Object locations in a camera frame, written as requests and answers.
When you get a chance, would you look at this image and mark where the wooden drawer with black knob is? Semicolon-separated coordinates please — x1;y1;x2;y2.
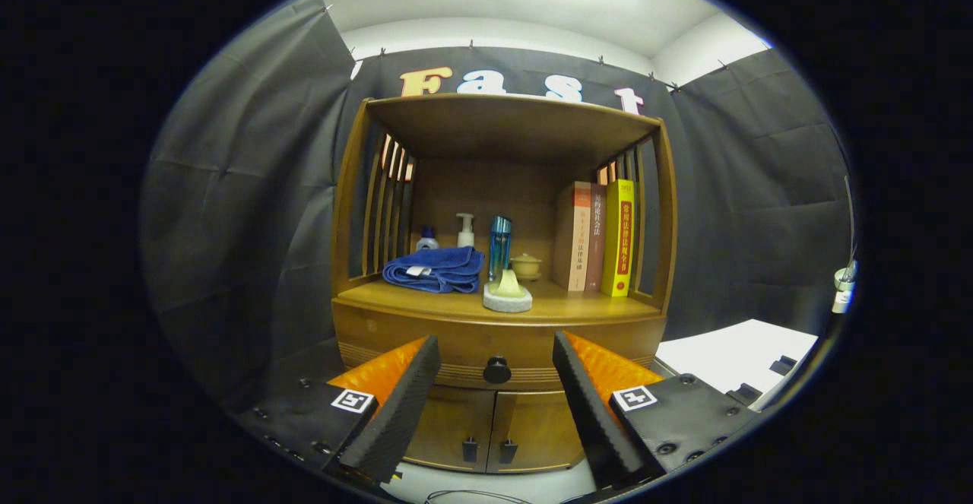
334;320;667;392

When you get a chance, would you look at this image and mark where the wooden cabinet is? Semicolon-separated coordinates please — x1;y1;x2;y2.
329;94;679;476

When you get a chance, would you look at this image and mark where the beige book with orange label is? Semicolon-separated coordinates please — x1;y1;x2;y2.
553;181;592;293

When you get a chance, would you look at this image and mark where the black cable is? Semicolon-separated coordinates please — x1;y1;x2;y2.
424;489;533;504

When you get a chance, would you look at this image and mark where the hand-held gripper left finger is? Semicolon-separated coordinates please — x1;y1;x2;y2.
236;334;443;486

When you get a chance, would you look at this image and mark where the white and green device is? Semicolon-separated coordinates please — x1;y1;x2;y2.
831;259;860;315

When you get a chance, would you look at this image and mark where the wooden cabinet door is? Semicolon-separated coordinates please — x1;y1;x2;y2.
403;386;496;474
486;390;586;474

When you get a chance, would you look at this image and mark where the brown book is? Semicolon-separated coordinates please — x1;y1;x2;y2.
585;182;609;293

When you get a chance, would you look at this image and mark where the blue glass bottle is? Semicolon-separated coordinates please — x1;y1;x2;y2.
489;215;512;283

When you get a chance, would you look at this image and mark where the white side table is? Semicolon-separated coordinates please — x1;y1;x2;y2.
655;319;820;412

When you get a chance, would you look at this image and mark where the yellow book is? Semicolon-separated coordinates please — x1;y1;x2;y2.
601;178;635;298

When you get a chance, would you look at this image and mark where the yellow lidded teacup with saucer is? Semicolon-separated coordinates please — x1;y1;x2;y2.
509;253;543;282

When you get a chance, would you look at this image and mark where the wooden countertop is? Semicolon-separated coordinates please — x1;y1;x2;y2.
333;276;670;328

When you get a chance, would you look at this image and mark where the blue folded towel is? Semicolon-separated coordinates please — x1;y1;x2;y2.
382;246;486;294

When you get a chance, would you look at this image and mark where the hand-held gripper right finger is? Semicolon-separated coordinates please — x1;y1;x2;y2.
551;329;761;490

